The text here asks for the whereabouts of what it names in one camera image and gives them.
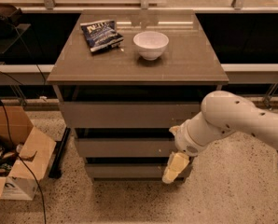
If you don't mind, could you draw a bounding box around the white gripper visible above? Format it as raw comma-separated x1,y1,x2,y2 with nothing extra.
162,119,205,184

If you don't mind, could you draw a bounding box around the grey bottom drawer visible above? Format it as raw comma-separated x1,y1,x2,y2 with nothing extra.
85,164,166,179

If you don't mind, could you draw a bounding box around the grey drawer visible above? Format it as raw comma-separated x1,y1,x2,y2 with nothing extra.
59,102,200,129
75,138,176,158
85,164,166,179

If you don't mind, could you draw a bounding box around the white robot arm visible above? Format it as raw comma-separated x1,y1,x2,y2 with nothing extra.
162,91,278,184

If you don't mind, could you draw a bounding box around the grey drawer cabinet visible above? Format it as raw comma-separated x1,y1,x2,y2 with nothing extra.
47,9,230,183

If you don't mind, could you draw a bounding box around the grey middle drawer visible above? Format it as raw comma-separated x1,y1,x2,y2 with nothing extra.
75,138,176,158

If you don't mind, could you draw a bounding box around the grey top drawer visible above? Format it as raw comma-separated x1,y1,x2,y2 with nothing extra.
59,102,200,129

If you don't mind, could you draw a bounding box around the open cardboard box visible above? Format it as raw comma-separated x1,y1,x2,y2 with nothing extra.
0,106,56,201

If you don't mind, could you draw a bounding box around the white bowl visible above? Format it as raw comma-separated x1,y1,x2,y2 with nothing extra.
133,31,169,61

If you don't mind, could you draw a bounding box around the black floor bar left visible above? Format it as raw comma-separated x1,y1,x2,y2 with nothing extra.
49,127,71,179

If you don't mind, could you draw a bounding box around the blue chip bag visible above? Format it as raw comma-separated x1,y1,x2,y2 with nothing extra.
80,20,124,53

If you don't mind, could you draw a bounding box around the dark side table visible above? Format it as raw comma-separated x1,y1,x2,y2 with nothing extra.
0,4,30,55

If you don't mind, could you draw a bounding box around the black cable on left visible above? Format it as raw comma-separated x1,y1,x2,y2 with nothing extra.
0,63,49,224

